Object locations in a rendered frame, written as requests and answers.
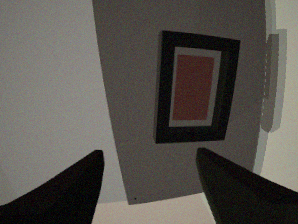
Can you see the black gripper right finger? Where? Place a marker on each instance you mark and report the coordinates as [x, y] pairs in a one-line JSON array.
[[238, 196]]

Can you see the beige flat rectangular board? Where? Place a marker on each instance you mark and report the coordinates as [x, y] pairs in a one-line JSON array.
[[127, 39]]

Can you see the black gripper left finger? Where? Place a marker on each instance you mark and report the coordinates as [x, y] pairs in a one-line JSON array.
[[68, 198]]

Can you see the black rectangular picture frame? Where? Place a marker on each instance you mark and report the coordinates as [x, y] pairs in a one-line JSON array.
[[194, 87]]

